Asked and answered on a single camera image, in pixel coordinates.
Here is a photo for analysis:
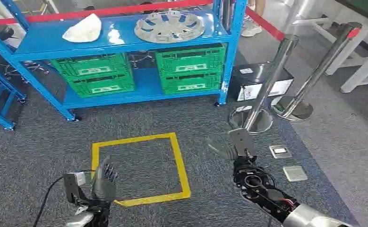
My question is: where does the white table with green top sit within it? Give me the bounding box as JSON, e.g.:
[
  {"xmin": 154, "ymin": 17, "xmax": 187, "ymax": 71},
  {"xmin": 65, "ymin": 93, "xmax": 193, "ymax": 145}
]
[{"xmin": 291, "ymin": 0, "xmax": 368, "ymax": 94}]

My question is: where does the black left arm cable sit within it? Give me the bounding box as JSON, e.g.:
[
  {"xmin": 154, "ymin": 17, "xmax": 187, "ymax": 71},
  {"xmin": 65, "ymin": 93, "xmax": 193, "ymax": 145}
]
[{"xmin": 33, "ymin": 176, "xmax": 65, "ymax": 227}]

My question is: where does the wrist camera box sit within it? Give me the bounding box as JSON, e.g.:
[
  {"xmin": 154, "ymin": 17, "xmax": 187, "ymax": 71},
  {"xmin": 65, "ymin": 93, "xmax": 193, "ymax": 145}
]
[
  {"xmin": 228, "ymin": 128, "xmax": 257, "ymax": 157},
  {"xmin": 62, "ymin": 171, "xmax": 87, "ymax": 204}
]

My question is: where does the steel floor socket plate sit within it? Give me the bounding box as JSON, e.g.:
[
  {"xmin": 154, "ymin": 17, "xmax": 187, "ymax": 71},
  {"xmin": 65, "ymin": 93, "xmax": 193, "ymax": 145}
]
[
  {"xmin": 282, "ymin": 165, "xmax": 308, "ymax": 183},
  {"xmin": 269, "ymin": 145, "xmax": 292, "ymax": 159}
]

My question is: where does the black wire tangle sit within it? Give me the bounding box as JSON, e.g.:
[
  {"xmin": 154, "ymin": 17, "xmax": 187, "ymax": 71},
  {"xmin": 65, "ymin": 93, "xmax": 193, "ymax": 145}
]
[{"xmin": 128, "ymin": 50, "xmax": 155, "ymax": 69}]

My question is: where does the blue metal shelf rack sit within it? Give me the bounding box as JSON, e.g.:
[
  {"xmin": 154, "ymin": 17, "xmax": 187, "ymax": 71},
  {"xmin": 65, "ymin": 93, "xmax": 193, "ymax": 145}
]
[{"xmin": 0, "ymin": 0, "xmax": 248, "ymax": 122}]

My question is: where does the yellow floor tape square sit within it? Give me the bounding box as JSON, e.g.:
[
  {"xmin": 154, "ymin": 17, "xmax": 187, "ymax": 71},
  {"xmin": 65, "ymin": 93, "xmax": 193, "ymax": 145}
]
[{"xmin": 91, "ymin": 132, "xmax": 192, "ymax": 208}]

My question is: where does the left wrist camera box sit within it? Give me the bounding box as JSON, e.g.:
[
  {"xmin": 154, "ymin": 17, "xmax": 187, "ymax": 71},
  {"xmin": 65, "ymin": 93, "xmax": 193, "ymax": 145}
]
[{"xmin": 62, "ymin": 171, "xmax": 87, "ymax": 204}]

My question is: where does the person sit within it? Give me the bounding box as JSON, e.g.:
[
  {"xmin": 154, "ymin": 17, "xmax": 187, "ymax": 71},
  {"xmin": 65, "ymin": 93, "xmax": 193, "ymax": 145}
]
[{"xmin": 240, "ymin": 0, "xmax": 266, "ymax": 37}]

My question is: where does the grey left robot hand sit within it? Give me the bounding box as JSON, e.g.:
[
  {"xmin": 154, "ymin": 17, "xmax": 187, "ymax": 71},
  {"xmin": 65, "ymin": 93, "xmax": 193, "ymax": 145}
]
[{"xmin": 91, "ymin": 155, "xmax": 119, "ymax": 204}]

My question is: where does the silver wheel hubcap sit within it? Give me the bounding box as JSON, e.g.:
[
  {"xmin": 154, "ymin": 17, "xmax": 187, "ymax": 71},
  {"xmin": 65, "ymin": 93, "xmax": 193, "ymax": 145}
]
[{"xmin": 134, "ymin": 12, "xmax": 205, "ymax": 44}]

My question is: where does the green plastic crate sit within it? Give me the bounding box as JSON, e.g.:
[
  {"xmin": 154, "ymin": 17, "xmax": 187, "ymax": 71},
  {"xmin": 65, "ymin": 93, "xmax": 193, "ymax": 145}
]
[
  {"xmin": 154, "ymin": 44, "xmax": 227, "ymax": 78},
  {"xmin": 159, "ymin": 71, "xmax": 223, "ymax": 95},
  {"xmin": 51, "ymin": 53, "xmax": 129, "ymax": 78},
  {"xmin": 65, "ymin": 72, "xmax": 136, "ymax": 98}
]

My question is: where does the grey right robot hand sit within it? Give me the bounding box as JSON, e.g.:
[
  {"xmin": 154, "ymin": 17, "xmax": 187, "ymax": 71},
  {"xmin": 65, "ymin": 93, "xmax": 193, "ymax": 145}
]
[{"xmin": 206, "ymin": 138, "xmax": 239, "ymax": 161}]

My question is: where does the small blue metal rack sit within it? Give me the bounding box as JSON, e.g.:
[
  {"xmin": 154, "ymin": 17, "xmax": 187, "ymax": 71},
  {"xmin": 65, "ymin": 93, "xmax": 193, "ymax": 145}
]
[{"xmin": 0, "ymin": 61, "xmax": 26, "ymax": 131}]

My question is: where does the white car lamp cover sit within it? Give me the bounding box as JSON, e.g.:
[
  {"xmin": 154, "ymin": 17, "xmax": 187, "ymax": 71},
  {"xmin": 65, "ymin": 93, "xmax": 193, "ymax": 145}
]
[{"xmin": 62, "ymin": 13, "xmax": 103, "ymax": 43}]

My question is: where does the black box with white labels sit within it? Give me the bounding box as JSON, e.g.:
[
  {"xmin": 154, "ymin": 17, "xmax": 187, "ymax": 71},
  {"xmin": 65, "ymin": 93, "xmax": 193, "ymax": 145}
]
[{"xmin": 227, "ymin": 62, "xmax": 294, "ymax": 103}]

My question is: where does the chrome barrier post with base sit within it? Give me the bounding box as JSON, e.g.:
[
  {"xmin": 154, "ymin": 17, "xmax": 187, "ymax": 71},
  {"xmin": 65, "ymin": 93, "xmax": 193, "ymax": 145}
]
[
  {"xmin": 271, "ymin": 22, "xmax": 363, "ymax": 122},
  {"xmin": 229, "ymin": 34, "xmax": 300, "ymax": 135},
  {"xmin": 222, "ymin": 0, "xmax": 234, "ymax": 32}
]

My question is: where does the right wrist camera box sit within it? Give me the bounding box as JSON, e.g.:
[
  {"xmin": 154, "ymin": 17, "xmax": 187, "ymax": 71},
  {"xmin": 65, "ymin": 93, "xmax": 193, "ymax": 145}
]
[{"xmin": 228, "ymin": 128, "xmax": 257, "ymax": 157}]

